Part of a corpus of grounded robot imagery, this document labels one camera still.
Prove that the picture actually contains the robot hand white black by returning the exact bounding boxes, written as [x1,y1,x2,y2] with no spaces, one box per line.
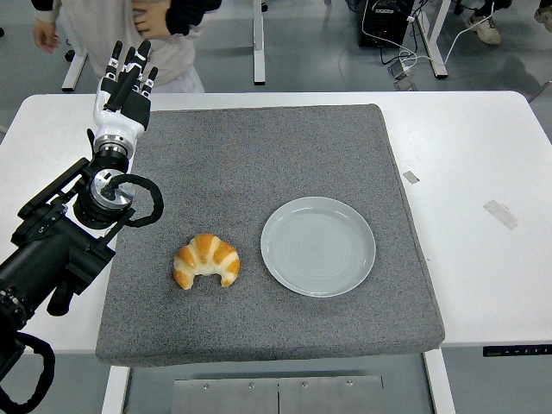
[92,40,160,141]

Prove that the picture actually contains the croissant bread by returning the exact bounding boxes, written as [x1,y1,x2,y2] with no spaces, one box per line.
[172,233,242,291]

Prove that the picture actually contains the grey round plate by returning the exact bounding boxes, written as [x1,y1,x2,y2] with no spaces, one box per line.
[260,196,377,299]

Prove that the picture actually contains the grey metal plate with screws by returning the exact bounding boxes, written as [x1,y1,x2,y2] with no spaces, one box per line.
[172,374,385,414]

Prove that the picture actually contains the white desk leg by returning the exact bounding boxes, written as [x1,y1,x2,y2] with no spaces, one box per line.
[252,0,266,85]
[60,47,90,93]
[416,0,450,79]

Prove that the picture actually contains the person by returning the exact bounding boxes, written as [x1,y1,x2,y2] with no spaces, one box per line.
[33,0,211,94]

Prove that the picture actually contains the grey fabric mat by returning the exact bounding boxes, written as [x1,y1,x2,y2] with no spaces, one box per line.
[94,103,446,368]

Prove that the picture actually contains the white table leg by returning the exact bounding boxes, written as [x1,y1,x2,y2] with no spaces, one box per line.
[422,349,456,414]
[101,366,131,414]

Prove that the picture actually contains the black electronics box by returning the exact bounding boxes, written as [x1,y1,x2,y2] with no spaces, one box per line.
[358,0,415,49]

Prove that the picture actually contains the person's beige shoe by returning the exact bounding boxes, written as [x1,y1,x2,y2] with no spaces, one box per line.
[464,10,503,46]
[533,6,552,32]

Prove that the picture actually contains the long clear tape piece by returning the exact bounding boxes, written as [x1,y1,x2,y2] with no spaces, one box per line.
[482,199,518,230]

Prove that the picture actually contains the grey desk foot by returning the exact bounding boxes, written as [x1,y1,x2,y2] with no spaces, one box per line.
[528,79,552,104]

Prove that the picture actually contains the black table control panel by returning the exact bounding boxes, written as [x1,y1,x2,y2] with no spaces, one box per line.
[482,344,552,358]

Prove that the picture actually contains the white cable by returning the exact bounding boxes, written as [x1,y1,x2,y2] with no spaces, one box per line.
[361,0,482,70]

